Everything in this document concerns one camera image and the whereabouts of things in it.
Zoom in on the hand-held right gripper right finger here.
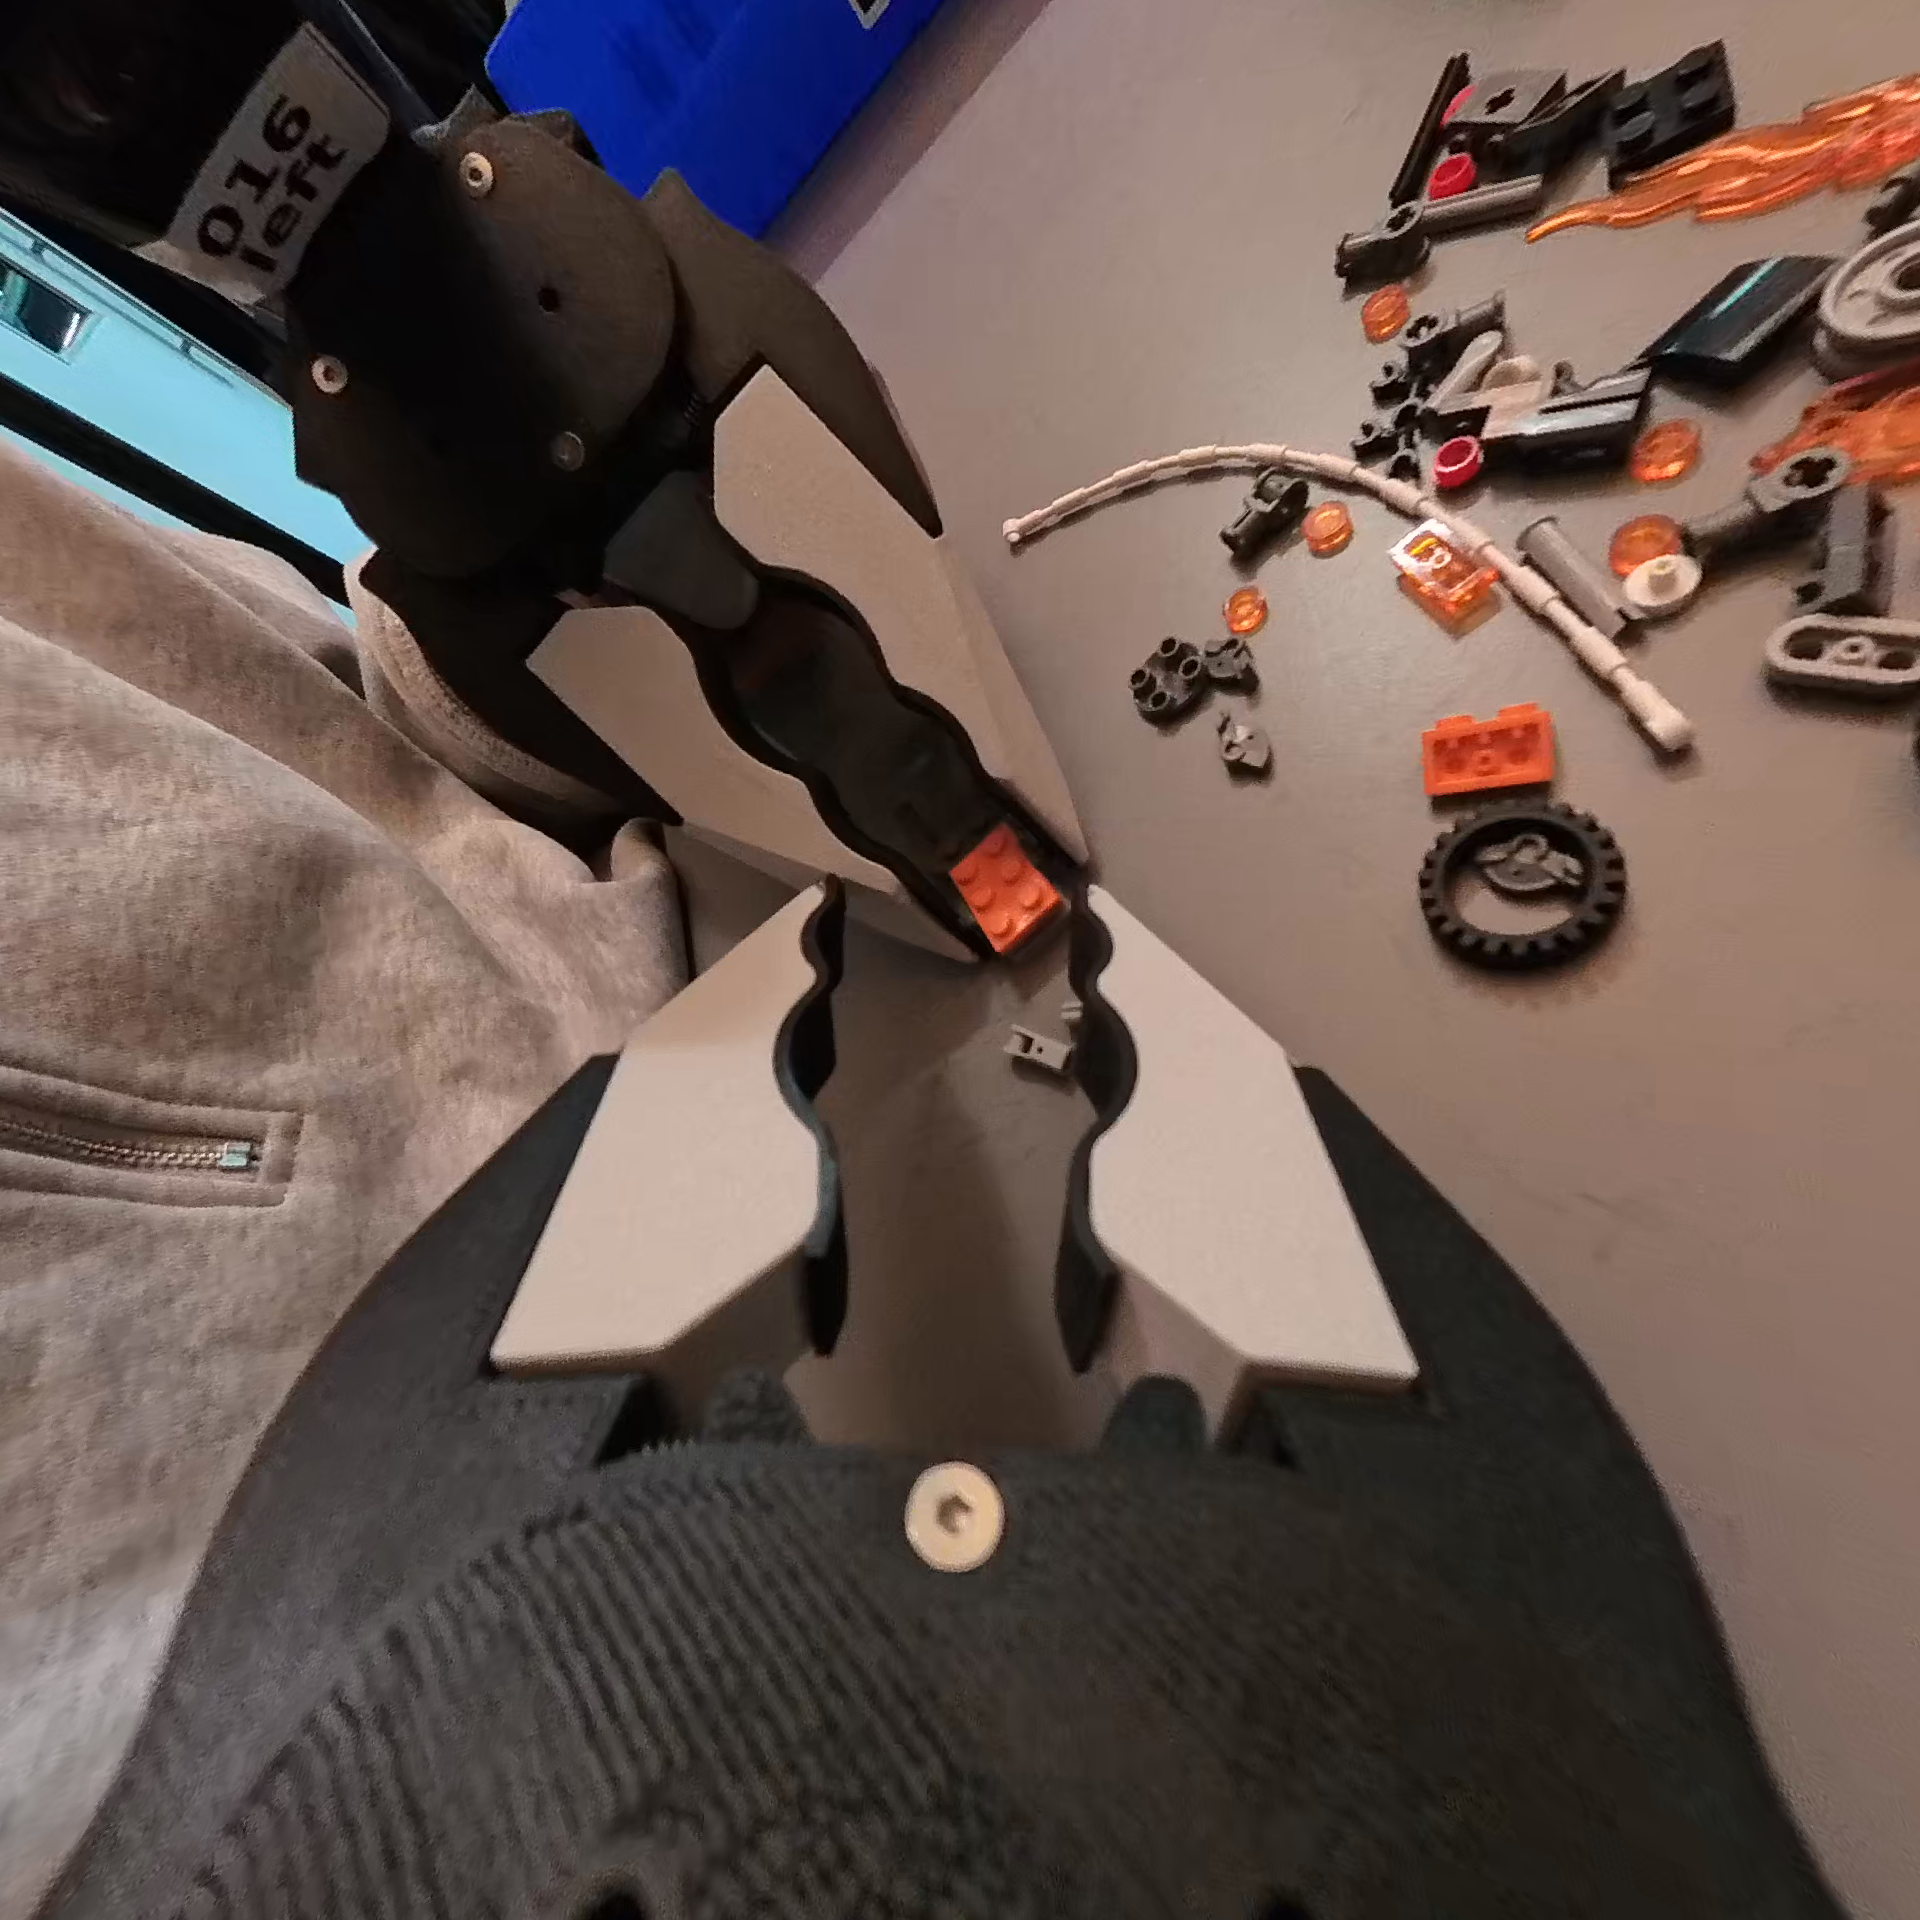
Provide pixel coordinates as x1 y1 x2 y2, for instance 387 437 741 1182
1055 879 1422 1448

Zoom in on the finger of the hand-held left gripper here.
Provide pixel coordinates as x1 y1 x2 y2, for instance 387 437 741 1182
523 605 993 966
710 361 1092 871

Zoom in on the light blue panel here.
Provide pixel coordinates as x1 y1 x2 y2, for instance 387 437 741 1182
0 210 363 597

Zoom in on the pile of lego parts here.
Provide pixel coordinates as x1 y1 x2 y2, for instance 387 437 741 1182
1004 47 1920 975

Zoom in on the grey zip jacket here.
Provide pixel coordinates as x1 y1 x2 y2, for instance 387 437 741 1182
0 722 692 1920

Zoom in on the orange lego brick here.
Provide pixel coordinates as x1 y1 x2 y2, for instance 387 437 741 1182
946 827 1072 959

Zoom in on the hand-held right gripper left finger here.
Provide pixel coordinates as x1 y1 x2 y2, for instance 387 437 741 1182
490 879 852 1425

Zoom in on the person's left forearm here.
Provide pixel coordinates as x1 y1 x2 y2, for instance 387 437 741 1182
0 439 679 864

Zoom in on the blue plastic bin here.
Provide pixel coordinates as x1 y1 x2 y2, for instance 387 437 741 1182
482 0 1052 242

